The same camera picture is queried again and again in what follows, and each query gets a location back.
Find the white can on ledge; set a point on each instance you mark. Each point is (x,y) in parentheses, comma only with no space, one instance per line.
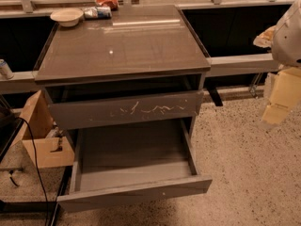
(5,69)

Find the grey drawer cabinet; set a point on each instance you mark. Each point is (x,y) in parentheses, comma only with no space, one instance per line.
(139,51)

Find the red snack bag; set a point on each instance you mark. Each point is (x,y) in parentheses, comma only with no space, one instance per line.
(113,4)

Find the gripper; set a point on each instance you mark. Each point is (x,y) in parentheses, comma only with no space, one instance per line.
(288,40)

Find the grey drawer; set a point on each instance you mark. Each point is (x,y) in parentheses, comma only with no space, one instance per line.
(132,163)
(155,107)

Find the cardboard box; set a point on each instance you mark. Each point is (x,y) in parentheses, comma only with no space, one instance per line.
(50,152)

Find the black stand frame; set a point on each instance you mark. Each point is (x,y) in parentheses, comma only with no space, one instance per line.
(50,208)

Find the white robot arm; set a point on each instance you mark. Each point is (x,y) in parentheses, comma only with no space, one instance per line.
(284,38)

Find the grey top drawer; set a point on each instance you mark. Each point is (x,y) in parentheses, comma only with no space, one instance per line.
(155,107)

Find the white bowl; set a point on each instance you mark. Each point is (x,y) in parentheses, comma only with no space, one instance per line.
(67,17)

